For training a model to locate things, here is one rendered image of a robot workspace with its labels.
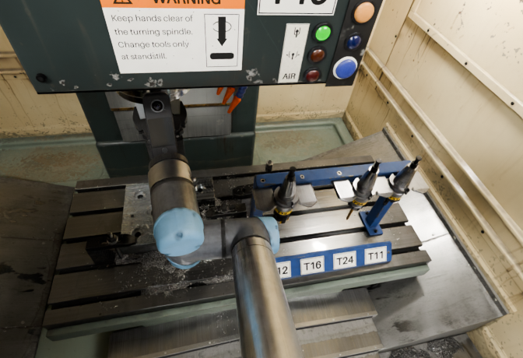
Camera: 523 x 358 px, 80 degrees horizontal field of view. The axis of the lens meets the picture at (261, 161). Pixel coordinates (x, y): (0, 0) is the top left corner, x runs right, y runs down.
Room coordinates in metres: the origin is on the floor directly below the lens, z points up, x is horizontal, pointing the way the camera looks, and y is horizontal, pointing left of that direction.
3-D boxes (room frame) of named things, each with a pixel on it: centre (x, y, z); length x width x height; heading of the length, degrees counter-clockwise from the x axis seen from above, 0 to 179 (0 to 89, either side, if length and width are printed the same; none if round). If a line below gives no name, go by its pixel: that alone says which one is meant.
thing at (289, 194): (0.48, -0.07, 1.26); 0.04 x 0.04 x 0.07
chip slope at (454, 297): (0.72, -0.38, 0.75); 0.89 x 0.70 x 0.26; 17
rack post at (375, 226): (0.64, -0.43, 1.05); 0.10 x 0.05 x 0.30; 17
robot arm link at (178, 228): (0.27, 0.13, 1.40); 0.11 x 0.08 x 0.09; 23
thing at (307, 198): (0.50, -0.13, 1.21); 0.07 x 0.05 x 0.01; 17
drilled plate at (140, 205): (0.54, 0.27, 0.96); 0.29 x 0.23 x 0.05; 107
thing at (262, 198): (0.46, -0.02, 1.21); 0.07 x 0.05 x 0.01; 17
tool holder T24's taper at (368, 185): (0.54, -0.28, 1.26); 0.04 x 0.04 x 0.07
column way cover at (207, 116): (0.96, 0.37, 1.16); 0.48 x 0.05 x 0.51; 107
